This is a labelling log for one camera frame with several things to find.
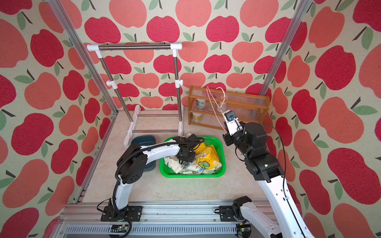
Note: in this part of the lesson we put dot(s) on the white cup with label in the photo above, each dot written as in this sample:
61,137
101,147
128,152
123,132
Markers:
200,103

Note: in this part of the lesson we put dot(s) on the green plastic basket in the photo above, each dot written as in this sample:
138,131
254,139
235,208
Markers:
193,157

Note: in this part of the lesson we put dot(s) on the yellow labelled tin can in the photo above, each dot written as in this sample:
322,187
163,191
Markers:
197,117

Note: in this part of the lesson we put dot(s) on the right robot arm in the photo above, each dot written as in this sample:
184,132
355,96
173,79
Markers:
251,140

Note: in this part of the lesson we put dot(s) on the aluminium frame post left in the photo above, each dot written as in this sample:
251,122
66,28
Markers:
83,53

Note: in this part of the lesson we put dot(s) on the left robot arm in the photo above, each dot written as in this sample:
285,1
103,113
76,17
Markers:
132,163

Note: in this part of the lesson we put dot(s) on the wooden shelf rack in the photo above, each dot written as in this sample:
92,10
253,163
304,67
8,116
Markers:
247,107

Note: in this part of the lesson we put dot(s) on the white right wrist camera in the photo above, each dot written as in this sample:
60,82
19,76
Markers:
233,125

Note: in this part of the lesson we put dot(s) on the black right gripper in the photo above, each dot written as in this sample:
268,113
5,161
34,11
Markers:
227,137

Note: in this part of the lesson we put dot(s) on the yellow dinosaur kids jacket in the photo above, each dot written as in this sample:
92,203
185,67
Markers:
196,160

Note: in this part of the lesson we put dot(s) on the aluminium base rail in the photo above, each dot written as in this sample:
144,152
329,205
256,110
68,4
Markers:
157,219

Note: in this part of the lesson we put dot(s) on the white and steel clothes rack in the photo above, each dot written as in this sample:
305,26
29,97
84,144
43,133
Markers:
174,47

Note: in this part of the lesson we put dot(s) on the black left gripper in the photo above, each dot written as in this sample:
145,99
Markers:
190,159

